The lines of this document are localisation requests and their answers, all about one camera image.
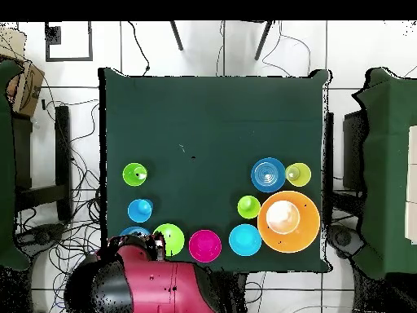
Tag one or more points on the black floor frame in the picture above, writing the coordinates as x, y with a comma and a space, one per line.
68, 59

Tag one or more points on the black bench frame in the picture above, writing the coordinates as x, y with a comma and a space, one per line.
62, 146

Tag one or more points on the green plastic bowl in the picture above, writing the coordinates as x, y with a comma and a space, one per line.
172, 239

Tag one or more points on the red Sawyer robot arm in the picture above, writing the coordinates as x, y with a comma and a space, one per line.
146, 287

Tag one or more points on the pale cardboard box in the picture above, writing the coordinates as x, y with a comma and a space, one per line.
11, 45

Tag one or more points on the yellow plastic cup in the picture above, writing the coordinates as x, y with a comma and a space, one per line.
303, 177

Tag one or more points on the brown cardboard box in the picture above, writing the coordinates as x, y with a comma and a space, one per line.
27, 88

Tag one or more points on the black knobbed floor stand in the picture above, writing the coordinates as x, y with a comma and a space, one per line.
44, 235

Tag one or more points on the blue plastic cup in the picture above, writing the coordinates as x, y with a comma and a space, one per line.
138, 212

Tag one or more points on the black equipment cabinet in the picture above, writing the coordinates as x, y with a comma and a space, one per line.
353, 146

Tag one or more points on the green cloth side table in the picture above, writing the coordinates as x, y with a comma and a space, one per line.
5, 163
387, 163

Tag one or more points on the dark green tablecloth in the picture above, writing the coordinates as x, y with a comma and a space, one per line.
211, 114

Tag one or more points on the black tripod leg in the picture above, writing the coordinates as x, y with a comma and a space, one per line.
177, 37
263, 40

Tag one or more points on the blue plastic bowl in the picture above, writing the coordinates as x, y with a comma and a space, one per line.
135, 231
260, 182

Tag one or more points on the white box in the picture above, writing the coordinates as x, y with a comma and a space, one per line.
412, 195

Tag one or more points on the grey floor stand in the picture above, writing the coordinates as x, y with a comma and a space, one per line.
342, 238

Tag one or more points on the large orange plastic bowl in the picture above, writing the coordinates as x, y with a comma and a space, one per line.
309, 228

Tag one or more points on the cyan plastic bowl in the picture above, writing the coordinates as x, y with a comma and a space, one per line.
244, 241

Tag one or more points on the light green plastic cup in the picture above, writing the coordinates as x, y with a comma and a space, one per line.
249, 210

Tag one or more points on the pink plastic bowl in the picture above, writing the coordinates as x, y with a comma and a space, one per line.
205, 246

